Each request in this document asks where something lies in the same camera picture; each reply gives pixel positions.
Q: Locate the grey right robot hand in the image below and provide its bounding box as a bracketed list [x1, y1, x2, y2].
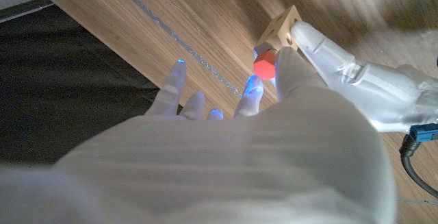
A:
[0, 46, 398, 224]

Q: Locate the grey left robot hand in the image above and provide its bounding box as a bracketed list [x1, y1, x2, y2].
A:
[289, 20, 438, 134]

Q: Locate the wooden block with holes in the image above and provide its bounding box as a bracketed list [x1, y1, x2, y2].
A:
[255, 4, 304, 58]

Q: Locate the red-headed wooden screw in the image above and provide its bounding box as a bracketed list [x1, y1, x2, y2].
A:
[253, 47, 278, 82]

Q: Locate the black curtain backdrop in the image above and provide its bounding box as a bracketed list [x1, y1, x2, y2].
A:
[0, 0, 184, 167]

